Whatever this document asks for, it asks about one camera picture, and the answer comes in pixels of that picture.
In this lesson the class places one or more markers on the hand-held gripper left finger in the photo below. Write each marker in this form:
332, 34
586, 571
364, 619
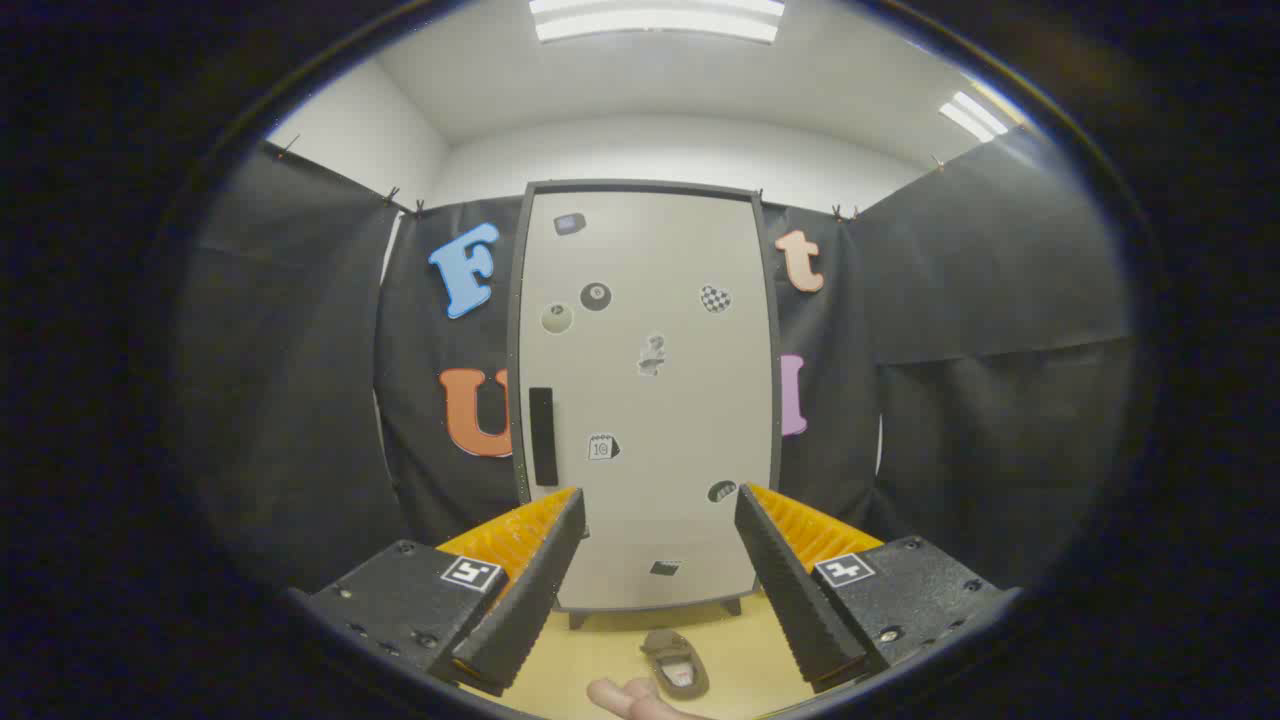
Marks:
530, 600

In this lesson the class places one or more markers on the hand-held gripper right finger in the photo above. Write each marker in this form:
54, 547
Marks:
790, 590

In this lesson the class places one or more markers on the brown fuzzy shoe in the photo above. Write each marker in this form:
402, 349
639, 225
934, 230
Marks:
675, 665

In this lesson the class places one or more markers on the grey shoe cabinet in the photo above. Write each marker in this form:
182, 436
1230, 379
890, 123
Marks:
513, 350

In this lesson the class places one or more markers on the black backdrop cloth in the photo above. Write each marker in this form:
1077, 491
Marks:
300, 400

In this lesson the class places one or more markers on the ceiling light panel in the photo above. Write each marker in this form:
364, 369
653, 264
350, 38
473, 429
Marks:
655, 20
975, 117

